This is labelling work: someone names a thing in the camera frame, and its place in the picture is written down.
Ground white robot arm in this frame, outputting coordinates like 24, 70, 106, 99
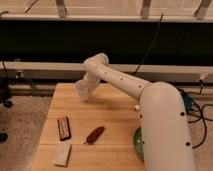
83, 53, 197, 171

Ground green ceramic bowl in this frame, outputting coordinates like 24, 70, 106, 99
133, 127, 144, 160

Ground red chili pepper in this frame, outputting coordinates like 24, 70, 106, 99
86, 126, 105, 144

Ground dark brown rectangular box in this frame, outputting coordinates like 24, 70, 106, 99
57, 117, 71, 141

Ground white rectangular sponge block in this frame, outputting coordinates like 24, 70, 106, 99
53, 142, 71, 166

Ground blue box on floor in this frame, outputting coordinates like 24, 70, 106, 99
182, 95, 192, 111

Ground black hanging cable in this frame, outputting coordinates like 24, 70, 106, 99
130, 13, 165, 76

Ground black floor cables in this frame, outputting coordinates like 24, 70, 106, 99
179, 88, 213, 150

